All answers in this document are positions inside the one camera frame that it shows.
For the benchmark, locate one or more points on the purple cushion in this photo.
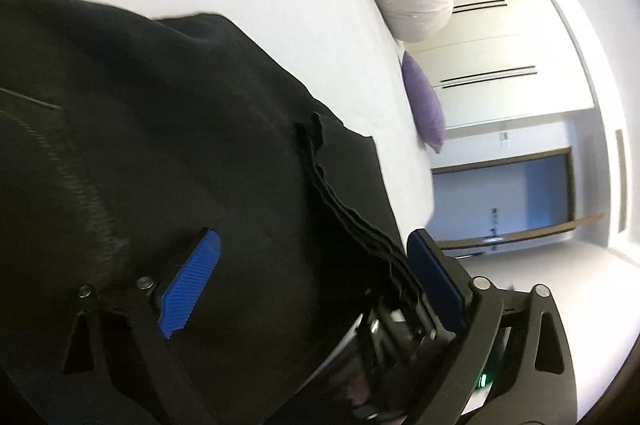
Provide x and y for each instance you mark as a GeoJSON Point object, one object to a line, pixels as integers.
{"type": "Point", "coordinates": [425, 105]}

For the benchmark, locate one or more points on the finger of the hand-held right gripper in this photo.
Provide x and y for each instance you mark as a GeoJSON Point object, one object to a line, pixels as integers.
{"type": "Point", "coordinates": [415, 325]}

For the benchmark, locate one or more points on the black denim pants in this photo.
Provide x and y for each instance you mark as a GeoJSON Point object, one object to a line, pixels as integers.
{"type": "Point", "coordinates": [175, 130]}

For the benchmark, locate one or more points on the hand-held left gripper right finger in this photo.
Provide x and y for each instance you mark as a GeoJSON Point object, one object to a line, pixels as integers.
{"type": "Point", "coordinates": [440, 285]}

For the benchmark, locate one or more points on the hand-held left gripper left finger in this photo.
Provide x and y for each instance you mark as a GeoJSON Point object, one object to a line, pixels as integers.
{"type": "Point", "coordinates": [190, 285]}

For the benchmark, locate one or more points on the blue-grey door with wooden frame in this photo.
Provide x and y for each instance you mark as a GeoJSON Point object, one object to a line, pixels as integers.
{"type": "Point", "coordinates": [520, 195]}

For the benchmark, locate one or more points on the white wardrobe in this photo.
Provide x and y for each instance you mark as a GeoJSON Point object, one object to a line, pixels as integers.
{"type": "Point", "coordinates": [500, 50]}

